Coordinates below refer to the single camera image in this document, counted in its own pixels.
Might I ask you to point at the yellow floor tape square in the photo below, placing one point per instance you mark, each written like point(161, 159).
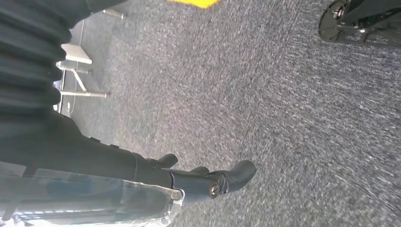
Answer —
point(195, 2)

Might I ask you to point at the black robot foot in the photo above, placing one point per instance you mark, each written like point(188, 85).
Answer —
point(351, 28)

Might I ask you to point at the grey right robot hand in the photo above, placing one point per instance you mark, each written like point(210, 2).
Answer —
point(62, 153)

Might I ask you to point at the white panel steel table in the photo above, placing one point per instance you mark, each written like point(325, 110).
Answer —
point(76, 53)

